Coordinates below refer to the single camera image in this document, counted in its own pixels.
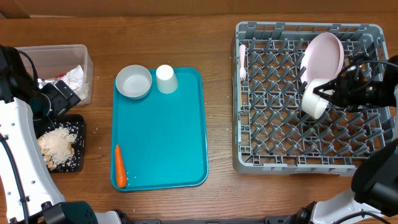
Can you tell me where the pile of peanuts and rice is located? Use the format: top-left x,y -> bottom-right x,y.
37,127 -> 77,170

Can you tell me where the white napkin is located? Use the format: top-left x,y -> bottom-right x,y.
61,65 -> 89,101

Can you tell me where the orange carrot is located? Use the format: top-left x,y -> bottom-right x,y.
114,145 -> 127,188

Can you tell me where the white plastic fork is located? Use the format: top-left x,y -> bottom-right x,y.
239,44 -> 246,82

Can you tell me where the silver red foil wrapper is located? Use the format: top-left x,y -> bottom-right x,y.
37,74 -> 65,89

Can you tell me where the white plastic cup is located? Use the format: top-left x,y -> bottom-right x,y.
155,65 -> 178,94

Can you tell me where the grey bowl with rice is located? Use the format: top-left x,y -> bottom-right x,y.
115,65 -> 152,100

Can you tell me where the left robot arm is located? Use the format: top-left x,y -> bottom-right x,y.
1,47 -> 130,224

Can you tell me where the pink round plate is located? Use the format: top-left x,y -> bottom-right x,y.
300,32 -> 344,83

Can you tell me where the teal serving tray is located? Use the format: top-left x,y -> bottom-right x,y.
111,67 -> 209,192

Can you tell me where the clear plastic storage bin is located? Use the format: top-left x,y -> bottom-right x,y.
18,44 -> 94,105

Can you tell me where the grey dishwasher rack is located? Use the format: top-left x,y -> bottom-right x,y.
231,21 -> 395,176

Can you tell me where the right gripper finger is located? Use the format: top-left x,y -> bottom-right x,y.
314,92 -> 339,108
312,78 -> 337,93

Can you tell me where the black plastic waste bin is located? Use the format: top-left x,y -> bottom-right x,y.
34,114 -> 86,173

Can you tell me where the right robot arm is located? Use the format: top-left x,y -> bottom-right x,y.
283,54 -> 397,224

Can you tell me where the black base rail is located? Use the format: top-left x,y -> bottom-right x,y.
130,216 -> 288,224

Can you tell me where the white bowl with peanuts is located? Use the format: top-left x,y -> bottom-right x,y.
301,78 -> 330,119

